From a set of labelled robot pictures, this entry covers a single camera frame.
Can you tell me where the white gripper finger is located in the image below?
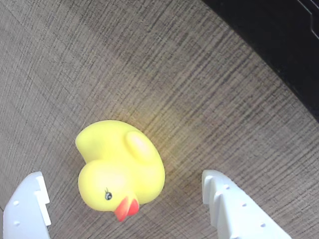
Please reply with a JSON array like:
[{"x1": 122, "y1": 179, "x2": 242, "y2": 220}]
[
  {"x1": 2, "y1": 171, "x2": 52, "y2": 239},
  {"x1": 201, "y1": 169, "x2": 293, "y2": 239}
]

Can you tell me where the yellow rubber duck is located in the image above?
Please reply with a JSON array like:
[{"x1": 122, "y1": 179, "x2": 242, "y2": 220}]
[{"x1": 75, "y1": 119, "x2": 166, "y2": 223}]

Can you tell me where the black plastic case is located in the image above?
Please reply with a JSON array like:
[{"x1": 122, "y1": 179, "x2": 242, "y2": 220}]
[{"x1": 202, "y1": 0, "x2": 319, "y2": 123}]

